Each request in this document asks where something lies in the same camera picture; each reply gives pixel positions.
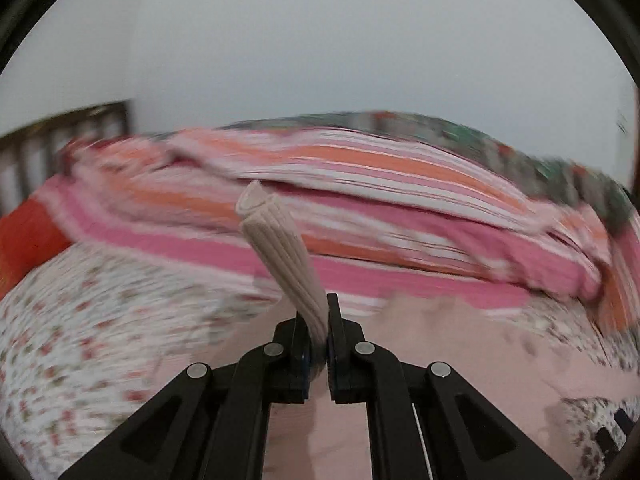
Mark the pale pink knit sweater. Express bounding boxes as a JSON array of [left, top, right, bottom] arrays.
[[150, 180, 640, 480]]

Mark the pink orange striped blanket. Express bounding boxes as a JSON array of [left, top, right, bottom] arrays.
[[36, 128, 639, 334]]

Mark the white red floral bedsheet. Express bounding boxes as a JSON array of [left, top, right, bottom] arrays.
[[1, 246, 639, 479]]

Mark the red orange pillow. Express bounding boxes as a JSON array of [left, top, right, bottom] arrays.
[[0, 198, 72, 297]]

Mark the dark floral patchwork quilt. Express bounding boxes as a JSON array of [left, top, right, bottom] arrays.
[[228, 110, 639, 234]]

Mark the dark wooden headboard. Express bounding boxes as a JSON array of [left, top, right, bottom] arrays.
[[1, 101, 130, 216]]

